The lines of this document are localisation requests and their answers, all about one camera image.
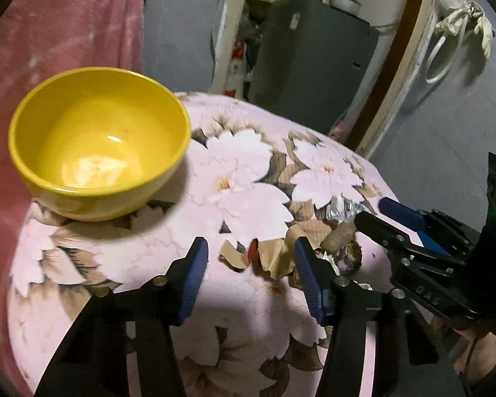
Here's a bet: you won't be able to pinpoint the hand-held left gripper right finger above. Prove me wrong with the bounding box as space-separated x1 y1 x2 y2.
293 237 464 397

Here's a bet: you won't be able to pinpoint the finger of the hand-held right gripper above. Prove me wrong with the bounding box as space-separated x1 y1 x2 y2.
354 211 466 266
378 197 478 249

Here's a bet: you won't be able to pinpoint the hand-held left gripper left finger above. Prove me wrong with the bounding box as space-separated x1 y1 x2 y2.
35 237 210 397

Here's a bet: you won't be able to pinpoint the tan paper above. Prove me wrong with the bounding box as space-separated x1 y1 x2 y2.
321 221 357 254

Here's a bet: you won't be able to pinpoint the silver foil wrapper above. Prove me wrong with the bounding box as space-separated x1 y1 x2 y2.
326 198 369 221

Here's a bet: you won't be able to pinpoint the dark printed wrapper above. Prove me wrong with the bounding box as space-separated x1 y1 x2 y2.
335 244 364 276

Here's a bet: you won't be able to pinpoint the brown torn paper scrap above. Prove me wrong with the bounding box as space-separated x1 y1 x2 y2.
219 235 303 281

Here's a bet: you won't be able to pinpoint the person's right hand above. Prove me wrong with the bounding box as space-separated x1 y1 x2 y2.
432 316 496 386

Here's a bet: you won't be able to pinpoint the pink floral blanket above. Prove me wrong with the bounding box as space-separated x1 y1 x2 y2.
7 92 401 397

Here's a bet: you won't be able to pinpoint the yellow bowl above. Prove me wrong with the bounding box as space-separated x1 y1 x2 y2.
7 67 192 222

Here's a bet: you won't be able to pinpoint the cream rubber gloves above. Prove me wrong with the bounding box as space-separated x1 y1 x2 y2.
435 2 496 59

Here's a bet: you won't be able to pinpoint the red and white bag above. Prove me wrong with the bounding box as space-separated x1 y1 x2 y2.
227 40 249 99

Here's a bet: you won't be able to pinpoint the metal pot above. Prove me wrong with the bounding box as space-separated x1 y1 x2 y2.
328 0 363 14

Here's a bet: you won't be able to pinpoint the pink checked cloth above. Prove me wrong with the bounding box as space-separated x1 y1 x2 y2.
0 0 145 385

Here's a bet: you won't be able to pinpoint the wooden door frame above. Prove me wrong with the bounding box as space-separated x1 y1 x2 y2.
210 0 441 158

